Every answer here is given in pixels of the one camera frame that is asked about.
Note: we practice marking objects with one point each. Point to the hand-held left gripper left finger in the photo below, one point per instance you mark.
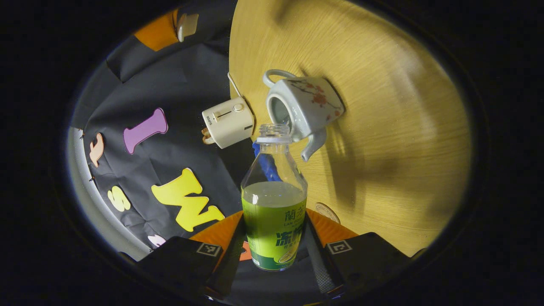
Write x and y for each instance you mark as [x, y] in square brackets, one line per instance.
[231, 263]

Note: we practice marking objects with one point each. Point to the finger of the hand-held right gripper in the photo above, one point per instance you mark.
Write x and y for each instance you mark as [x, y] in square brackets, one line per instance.
[214, 21]
[157, 34]

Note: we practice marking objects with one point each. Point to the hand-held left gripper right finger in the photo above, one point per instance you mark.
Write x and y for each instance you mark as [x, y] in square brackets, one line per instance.
[318, 263]

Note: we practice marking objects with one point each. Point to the white teacup lid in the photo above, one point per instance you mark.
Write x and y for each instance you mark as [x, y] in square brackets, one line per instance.
[187, 26]

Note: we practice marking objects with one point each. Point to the round wooden coaster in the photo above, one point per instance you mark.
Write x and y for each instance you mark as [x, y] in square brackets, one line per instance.
[329, 212]

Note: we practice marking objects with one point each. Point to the green label water bottle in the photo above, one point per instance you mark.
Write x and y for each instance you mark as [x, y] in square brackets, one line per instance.
[272, 229]

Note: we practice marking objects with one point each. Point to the white floral teacup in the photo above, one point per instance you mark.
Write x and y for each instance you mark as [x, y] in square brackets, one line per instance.
[310, 110]

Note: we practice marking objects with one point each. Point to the black backdrop cloth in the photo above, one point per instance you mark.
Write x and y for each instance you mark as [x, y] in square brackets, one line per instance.
[178, 85]

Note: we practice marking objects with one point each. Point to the white toaster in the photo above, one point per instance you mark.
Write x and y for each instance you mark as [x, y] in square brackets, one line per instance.
[227, 123]

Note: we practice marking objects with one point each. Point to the blue towel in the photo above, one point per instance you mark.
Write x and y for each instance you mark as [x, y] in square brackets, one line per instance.
[267, 165]

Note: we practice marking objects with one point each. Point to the bread slice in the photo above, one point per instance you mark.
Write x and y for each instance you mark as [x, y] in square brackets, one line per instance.
[207, 137]

